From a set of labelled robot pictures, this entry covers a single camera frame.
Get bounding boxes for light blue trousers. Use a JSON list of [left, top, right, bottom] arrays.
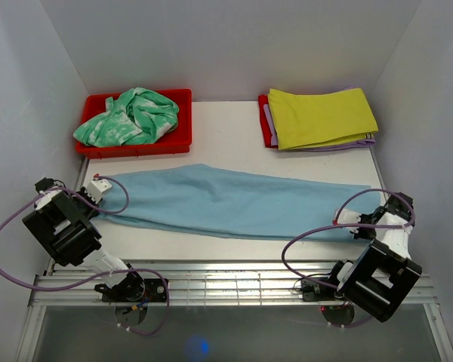
[[98, 164, 381, 241]]

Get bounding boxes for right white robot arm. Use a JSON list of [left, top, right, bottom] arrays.
[[325, 192, 422, 322]]

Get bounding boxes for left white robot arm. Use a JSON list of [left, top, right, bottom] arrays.
[[23, 178, 146, 302]]

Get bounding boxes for lilac folded trousers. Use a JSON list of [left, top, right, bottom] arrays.
[[263, 87, 377, 152]]

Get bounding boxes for green white patterned trousers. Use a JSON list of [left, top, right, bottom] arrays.
[[73, 87, 180, 148]]

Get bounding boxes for yellow folded trousers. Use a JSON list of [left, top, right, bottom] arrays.
[[267, 87, 379, 151]]

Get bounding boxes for red folded trousers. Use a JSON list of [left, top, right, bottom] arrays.
[[257, 94, 278, 149]]

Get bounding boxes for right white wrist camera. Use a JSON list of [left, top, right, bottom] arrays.
[[332, 208, 361, 225]]

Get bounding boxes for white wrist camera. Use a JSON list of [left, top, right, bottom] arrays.
[[85, 179, 112, 204], [332, 208, 361, 225]]

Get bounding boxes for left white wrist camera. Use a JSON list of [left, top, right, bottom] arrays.
[[85, 179, 112, 204]]

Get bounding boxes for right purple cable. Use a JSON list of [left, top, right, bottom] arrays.
[[281, 188, 417, 330]]

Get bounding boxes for aluminium rail frame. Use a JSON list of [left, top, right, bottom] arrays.
[[17, 150, 453, 362]]

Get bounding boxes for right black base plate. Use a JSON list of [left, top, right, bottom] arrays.
[[293, 277, 373, 302]]

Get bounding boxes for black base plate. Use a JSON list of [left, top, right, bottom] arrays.
[[293, 277, 373, 302], [94, 278, 168, 303]]

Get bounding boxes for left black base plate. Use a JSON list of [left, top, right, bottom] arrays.
[[94, 278, 168, 303]]

